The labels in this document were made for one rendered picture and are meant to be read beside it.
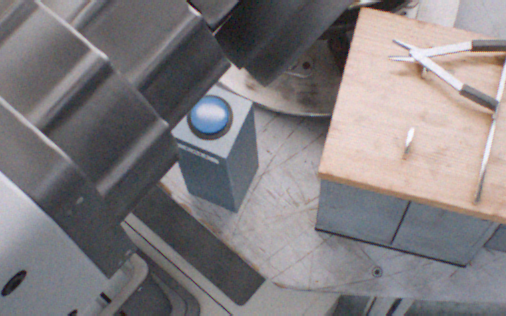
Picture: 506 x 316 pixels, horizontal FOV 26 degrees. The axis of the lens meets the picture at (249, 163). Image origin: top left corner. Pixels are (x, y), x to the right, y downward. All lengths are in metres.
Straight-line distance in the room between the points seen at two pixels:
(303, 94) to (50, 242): 1.10
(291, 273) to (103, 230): 1.02
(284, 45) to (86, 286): 0.11
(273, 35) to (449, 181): 0.74
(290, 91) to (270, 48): 1.02
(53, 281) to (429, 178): 0.79
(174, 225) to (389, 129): 0.86
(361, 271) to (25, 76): 1.06
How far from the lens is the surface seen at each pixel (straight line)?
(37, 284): 0.34
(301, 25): 0.38
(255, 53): 0.39
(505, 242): 1.35
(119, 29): 0.35
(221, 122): 1.14
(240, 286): 1.89
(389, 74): 1.14
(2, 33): 0.35
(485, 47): 1.13
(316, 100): 1.41
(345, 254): 1.37
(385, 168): 1.11
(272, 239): 1.38
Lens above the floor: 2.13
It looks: 74 degrees down
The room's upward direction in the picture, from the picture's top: 7 degrees counter-clockwise
